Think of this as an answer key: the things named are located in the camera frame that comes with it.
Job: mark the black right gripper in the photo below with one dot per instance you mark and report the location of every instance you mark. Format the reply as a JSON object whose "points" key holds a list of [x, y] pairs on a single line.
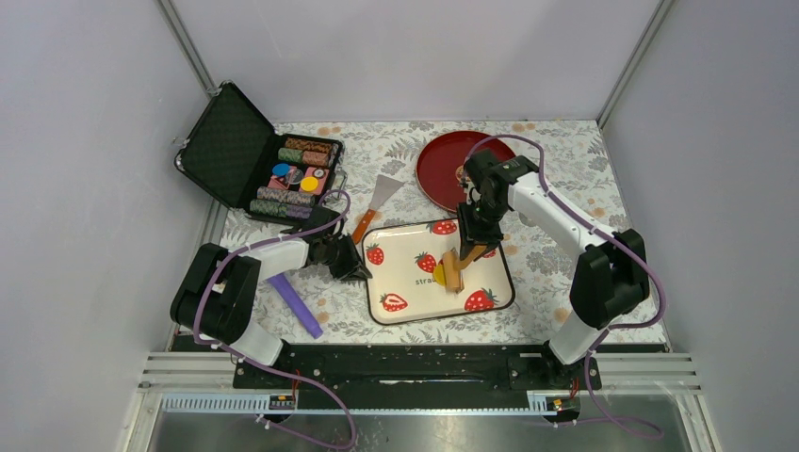
{"points": [[470, 234]]}

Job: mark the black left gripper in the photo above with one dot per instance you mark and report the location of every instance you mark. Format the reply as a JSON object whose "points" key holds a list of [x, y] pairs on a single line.
{"points": [[351, 268]]}

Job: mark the wooden dough roller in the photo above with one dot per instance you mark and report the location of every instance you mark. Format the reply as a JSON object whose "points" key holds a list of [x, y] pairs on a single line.
{"points": [[454, 265]]}

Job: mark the white strawberry tray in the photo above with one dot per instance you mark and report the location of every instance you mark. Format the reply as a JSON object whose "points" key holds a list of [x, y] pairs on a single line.
{"points": [[402, 290]]}

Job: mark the yellow dough piece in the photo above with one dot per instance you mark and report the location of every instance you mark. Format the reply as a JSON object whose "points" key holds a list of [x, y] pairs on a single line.
{"points": [[438, 275]]}

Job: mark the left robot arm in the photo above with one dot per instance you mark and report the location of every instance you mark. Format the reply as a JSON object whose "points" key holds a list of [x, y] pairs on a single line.
{"points": [[216, 297]]}

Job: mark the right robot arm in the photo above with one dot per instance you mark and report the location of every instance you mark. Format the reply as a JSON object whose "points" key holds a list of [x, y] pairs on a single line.
{"points": [[608, 277]]}

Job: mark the purple cylinder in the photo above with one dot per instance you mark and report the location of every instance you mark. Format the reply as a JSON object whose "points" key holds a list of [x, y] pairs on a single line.
{"points": [[294, 302]]}

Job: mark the red round plate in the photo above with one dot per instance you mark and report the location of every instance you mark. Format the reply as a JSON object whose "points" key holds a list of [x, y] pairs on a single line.
{"points": [[439, 167]]}

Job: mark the floral table mat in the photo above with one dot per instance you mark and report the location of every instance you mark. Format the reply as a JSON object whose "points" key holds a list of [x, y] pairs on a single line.
{"points": [[577, 164]]}

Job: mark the black poker chip case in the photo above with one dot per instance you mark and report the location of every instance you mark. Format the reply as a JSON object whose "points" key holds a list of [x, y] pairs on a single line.
{"points": [[235, 154]]}

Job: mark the metal spatula wooden handle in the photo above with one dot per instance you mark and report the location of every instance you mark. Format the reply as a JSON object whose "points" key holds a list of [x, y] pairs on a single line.
{"points": [[385, 188]]}

